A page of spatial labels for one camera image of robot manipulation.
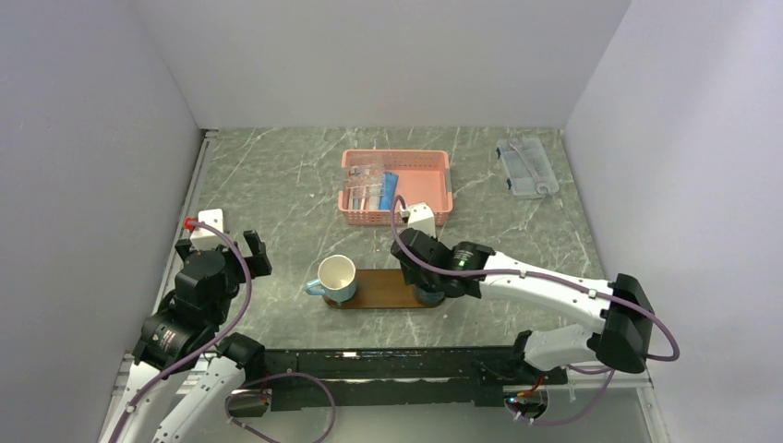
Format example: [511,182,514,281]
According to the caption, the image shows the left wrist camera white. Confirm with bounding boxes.
[183,209,225,251]

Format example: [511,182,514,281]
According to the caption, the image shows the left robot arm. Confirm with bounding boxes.
[101,220,272,442]

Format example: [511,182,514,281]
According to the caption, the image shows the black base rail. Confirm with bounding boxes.
[264,346,568,412]

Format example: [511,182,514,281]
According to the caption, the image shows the clear acrylic holder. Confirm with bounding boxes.
[343,150,385,211]

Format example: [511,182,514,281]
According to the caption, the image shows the pink plastic basket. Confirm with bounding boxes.
[338,150,453,226]

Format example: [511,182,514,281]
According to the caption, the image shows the light blue mug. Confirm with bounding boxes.
[304,255,357,304]

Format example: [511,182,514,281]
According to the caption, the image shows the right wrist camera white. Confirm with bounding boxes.
[401,202,437,238]

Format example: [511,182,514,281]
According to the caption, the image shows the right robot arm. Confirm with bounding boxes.
[390,228,654,383]

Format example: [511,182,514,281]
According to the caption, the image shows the clear plastic storage box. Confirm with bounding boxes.
[496,137,560,199]

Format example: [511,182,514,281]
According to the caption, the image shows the blue toothpaste tube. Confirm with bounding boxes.
[379,172,399,210]

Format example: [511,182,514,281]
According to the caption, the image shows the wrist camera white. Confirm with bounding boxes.
[183,209,225,251]
[401,202,437,238]

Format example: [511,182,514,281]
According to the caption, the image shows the dark blue mug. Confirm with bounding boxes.
[413,287,446,306]

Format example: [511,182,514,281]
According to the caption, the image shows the brown wooden oval tray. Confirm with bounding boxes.
[320,269,443,310]

